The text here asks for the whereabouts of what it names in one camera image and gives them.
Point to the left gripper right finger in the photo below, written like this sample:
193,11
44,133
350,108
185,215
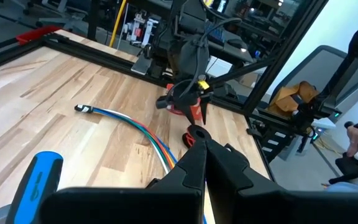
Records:
275,207

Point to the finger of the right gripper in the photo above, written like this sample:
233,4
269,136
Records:
189,113
205,107

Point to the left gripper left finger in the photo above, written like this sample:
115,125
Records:
120,205

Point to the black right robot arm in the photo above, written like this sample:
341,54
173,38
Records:
191,53

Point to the red tape dispenser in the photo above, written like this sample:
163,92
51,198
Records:
198,113

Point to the grey flat plate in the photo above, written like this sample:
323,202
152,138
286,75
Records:
141,65

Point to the black keyboard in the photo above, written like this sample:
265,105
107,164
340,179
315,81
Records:
217,35

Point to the brown cardboard box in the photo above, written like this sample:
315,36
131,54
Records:
287,96

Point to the black articulated stand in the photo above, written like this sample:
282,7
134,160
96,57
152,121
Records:
346,68

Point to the black aluminium table frame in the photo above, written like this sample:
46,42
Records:
89,54

